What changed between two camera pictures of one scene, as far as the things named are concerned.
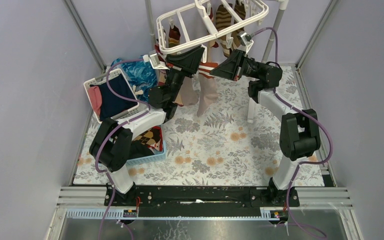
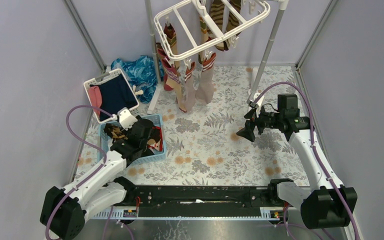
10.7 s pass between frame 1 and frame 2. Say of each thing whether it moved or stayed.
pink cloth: stayed
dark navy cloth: stayed
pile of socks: stayed
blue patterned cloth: stayed
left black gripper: moved
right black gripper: moved
